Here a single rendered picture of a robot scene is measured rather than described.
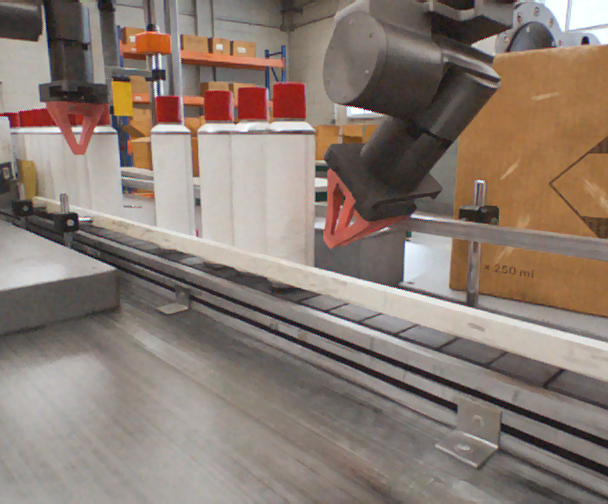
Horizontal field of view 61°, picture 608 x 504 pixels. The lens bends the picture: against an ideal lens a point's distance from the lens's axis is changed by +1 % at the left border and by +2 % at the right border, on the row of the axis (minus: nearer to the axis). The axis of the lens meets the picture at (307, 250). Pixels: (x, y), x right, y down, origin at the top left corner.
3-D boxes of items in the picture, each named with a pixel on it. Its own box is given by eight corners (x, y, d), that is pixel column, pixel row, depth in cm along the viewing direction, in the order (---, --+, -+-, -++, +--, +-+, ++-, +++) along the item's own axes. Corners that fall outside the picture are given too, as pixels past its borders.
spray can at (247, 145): (225, 271, 60) (218, 87, 55) (260, 263, 63) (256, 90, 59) (253, 280, 56) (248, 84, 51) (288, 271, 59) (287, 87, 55)
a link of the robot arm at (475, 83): (524, 81, 37) (482, 37, 40) (461, 59, 33) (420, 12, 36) (461, 154, 41) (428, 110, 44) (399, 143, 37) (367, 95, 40)
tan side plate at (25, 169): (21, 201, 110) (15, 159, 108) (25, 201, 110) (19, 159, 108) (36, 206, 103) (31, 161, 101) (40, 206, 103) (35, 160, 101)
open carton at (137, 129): (120, 167, 414) (116, 119, 406) (172, 166, 440) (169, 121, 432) (137, 170, 383) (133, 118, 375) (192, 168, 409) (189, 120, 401)
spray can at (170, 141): (151, 248, 71) (140, 96, 67) (184, 243, 75) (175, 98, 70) (170, 255, 68) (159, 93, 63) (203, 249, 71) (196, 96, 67)
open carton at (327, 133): (290, 159, 563) (290, 124, 555) (322, 158, 585) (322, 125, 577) (310, 161, 531) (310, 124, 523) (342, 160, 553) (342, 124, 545)
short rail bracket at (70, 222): (58, 268, 80) (49, 192, 78) (77, 265, 82) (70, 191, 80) (65, 272, 78) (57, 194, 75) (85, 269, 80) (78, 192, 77)
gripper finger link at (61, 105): (60, 155, 72) (53, 85, 70) (43, 154, 77) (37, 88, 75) (108, 155, 77) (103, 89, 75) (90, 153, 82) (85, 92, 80)
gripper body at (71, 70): (62, 94, 68) (57, 35, 67) (38, 97, 76) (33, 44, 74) (111, 97, 73) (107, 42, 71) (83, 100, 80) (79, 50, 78)
